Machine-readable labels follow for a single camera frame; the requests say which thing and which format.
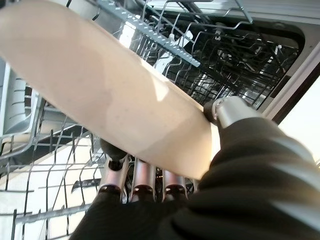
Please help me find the beige round plate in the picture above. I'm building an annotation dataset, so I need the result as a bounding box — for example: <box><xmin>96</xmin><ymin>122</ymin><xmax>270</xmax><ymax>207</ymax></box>
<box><xmin>0</xmin><ymin>0</ymin><xmax>221</xmax><ymax>180</ymax></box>

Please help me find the black wire dishwasher cup rack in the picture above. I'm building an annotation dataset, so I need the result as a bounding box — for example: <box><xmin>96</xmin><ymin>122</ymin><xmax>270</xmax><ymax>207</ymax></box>
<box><xmin>94</xmin><ymin>0</ymin><xmax>254</xmax><ymax>68</ymax></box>

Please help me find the built-in dishwasher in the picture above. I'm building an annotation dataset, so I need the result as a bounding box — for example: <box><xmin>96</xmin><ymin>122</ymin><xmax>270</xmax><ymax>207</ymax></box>
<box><xmin>0</xmin><ymin>0</ymin><xmax>320</xmax><ymax>240</ymax></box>

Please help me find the grey plastic dishwasher basket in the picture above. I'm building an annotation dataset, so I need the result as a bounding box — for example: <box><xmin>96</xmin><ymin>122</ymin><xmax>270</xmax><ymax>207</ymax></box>
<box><xmin>0</xmin><ymin>62</ymin><xmax>42</xmax><ymax>138</ymax></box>

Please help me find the robot right hand black palm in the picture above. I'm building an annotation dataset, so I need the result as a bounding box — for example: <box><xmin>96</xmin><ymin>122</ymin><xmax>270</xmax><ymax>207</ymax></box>
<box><xmin>69</xmin><ymin>95</ymin><xmax>320</xmax><ymax>240</ymax></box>

